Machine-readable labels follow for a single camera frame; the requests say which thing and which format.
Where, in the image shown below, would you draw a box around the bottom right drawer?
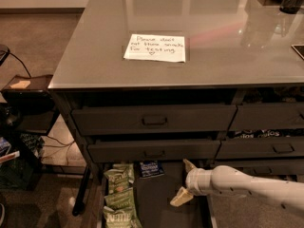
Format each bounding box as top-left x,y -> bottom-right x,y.
211,159 -> 304,176

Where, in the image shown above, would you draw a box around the dark tablet on counter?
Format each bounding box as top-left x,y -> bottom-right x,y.
291,45 -> 304,60

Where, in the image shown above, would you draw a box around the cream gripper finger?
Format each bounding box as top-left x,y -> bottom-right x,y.
183,159 -> 196,173
170,187 -> 194,207

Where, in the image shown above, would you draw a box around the middle left drawer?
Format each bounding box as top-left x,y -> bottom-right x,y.
88,139 -> 220,162

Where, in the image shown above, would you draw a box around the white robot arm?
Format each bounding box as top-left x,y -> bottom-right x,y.
170,159 -> 304,215

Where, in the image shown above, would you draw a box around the open bottom left drawer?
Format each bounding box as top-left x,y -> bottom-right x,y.
96,161 -> 219,228

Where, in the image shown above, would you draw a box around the blue chip bag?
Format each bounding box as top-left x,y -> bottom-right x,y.
140,161 -> 164,179

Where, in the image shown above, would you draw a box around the green chip bag middle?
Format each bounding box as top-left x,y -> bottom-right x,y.
104,188 -> 135,210

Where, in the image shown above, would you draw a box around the top right drawer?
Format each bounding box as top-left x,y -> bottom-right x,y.
230,103 -> 304,131

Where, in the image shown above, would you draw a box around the green Kettle chip bag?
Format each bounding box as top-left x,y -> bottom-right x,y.
103,206 -> 143,228

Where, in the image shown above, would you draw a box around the top left drawer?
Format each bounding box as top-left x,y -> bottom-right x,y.
71,104 -> 237,136

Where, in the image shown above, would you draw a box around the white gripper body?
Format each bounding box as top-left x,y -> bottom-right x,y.
185,168 -> 220,196

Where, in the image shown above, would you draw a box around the middle right drawer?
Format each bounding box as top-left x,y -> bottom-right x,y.
217,137 -> 304,160

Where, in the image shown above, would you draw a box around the white handwritten paper note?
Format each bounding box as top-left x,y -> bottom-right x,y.
123,34 -> 186,63

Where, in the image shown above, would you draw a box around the dark side tray table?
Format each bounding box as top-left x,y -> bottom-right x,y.
1,75 -> 59,136

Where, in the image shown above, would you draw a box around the grey cabinet counter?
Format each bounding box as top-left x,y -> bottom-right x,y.
49,0 -> 304,228

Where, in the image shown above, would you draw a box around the dark storage crate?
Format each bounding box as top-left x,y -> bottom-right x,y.
0,134 -> 45,190

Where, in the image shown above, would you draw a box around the dark snack bags in drawer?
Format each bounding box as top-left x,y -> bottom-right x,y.
228,128 -> 304,139

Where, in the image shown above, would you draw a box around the green chip bag top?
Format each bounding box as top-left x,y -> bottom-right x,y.
104,163 -> 135,194

